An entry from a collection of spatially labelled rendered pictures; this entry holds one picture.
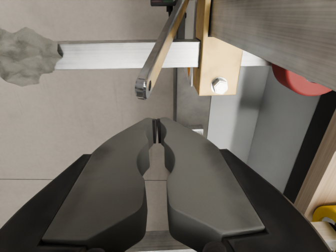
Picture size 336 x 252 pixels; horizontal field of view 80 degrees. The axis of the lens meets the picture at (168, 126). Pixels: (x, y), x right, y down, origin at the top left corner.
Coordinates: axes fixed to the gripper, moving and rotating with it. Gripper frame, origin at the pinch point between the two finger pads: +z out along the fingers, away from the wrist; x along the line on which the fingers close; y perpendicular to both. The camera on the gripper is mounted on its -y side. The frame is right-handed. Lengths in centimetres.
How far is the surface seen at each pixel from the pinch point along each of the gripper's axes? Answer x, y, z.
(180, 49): 2.9, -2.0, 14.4
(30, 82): -15.6, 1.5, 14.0
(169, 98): 6, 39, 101
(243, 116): 23.5, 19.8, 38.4
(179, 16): 2.1, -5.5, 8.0
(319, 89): 18.1, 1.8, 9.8
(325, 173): 24.4, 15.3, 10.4
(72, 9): -39, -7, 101
